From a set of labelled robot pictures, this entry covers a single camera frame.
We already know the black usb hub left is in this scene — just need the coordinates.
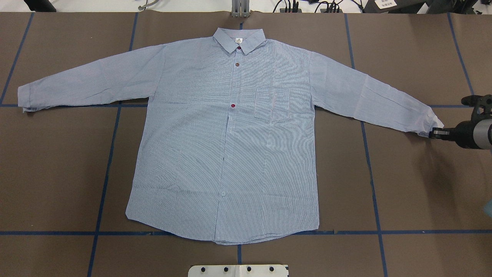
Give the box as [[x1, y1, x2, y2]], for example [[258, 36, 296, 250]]
[[274, 0, 302, 13]]

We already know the black box with label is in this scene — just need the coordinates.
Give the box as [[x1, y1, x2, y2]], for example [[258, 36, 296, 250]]
[[362, 0, 426, 14]]

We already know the black usb hub right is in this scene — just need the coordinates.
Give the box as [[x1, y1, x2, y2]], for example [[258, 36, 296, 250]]
[[314, 0, 343, 13]]

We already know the black usb hub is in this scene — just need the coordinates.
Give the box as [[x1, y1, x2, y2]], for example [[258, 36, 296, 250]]
[[314, 0, 343, 13], [274, 0, 302, 13]]

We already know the light blue striped shirt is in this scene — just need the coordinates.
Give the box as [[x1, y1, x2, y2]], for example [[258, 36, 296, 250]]
[[18, 28, 444, 245]]

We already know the white mounting plate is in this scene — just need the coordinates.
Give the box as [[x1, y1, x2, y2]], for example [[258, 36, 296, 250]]
[[188, 264, 290, 277]]

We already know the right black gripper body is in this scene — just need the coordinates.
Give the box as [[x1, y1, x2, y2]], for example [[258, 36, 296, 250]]
[[436, 129, 459, 140]]

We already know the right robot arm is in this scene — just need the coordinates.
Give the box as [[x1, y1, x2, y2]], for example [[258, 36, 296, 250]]
[[429, 119, 492, 150]]

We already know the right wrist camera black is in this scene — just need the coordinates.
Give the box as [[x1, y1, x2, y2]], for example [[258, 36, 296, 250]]
[[461, 94, 492, 122]]

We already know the grey aluminium post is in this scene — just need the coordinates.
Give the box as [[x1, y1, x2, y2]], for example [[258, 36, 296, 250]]
[[231, 0, 251, 18]]

